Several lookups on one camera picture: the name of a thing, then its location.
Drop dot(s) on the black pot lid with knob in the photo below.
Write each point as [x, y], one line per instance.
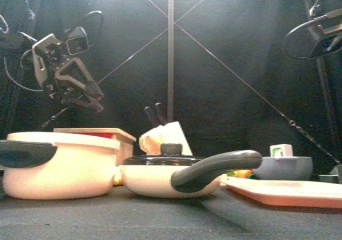
[160, 159]

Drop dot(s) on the wooden box red inside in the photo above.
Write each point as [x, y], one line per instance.
[117, 139]

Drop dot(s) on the white knife block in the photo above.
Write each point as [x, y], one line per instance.
[171, 137]

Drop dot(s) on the orange toy food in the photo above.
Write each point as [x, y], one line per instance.
[243, 173]

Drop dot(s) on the white green toy carton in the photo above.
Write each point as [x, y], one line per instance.
[280, 150]

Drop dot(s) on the grey bowl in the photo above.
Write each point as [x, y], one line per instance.
[284, 169]

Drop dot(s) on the pink tray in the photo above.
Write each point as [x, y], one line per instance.
[288, 192]

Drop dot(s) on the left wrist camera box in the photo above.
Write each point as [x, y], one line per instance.
[77, 44]

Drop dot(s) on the vertical metal frame pole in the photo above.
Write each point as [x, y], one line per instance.
[171, 50]

